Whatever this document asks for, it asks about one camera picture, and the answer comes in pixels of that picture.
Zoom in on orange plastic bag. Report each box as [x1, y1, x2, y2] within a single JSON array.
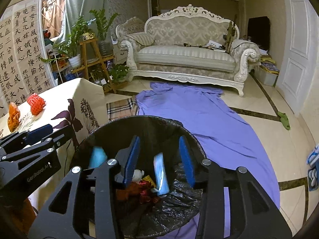
[[8, 102, 21, 132]]

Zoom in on red plastic bag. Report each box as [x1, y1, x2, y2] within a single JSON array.
[[116, 180, 160, 204]]

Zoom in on white paper ball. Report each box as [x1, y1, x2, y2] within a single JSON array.
[[132, 169, 144, 184]]

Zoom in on gold label dark bottle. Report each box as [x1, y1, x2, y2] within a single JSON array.
[[142, 175, 156, 188]]

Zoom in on light blue tube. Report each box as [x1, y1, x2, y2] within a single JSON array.
[[154, 153, 169, 196]]

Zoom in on black lined trash bin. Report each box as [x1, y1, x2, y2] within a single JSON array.
[[71, 116, 206, 238]]

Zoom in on floral cream tablecloth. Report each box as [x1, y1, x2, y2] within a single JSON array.
[[1, 78, 108, 208]]

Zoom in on purple cloth on floor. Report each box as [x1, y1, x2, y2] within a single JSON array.
[[135, 81, 281, 239]]

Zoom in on blue white slippers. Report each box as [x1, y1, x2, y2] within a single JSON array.
[[307, 144, 319, 191]]

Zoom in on wooden plant stand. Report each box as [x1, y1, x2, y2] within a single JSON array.
[[71, 38, 116, 93]]

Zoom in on plaid floor mat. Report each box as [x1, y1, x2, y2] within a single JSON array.
[[106, 96, 139, 121]]

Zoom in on white potted green plant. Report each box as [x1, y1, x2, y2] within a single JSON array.
[[52, 16, 97, 69]]

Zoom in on small floor potted plant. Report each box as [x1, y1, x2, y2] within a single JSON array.
[[109, 64, 129, 84]]

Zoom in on tall dark green plant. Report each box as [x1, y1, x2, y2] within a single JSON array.
[[89, 8, 119, 57]]

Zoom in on grey storage box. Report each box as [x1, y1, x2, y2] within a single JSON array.
[[255, 55, 280, 86]]

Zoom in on ornate white armchair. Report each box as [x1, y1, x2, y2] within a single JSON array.
[[115, 17, 145, 38]]

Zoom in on grey green curtain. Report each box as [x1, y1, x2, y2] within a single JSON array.
[[55, 0, 104, 44]]

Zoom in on white panel door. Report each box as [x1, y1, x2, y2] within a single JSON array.
[[276, 0, 318, 115]]

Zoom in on ornate white sofa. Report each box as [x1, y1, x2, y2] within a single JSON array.
[[117, 5, 261, 96]]

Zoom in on calligraphy wall scroll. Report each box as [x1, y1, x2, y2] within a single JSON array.
[[0, 0, 56, 117]]

